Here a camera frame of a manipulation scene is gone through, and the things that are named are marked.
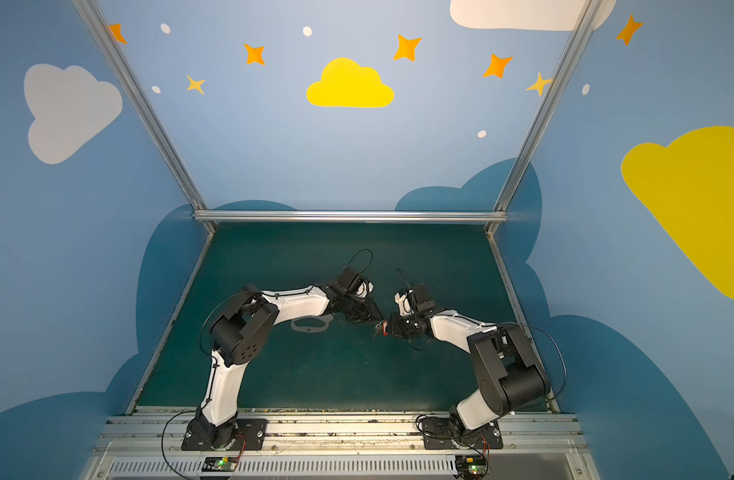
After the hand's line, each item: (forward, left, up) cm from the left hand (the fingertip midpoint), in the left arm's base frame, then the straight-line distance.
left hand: (384, 319), depth 92 cm
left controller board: (-37, +41, -3) cm, 55 cm away
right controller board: (-37, -20, -4) cm, 43 cm away
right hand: (-1, -2, -1) cm, 2 cm away
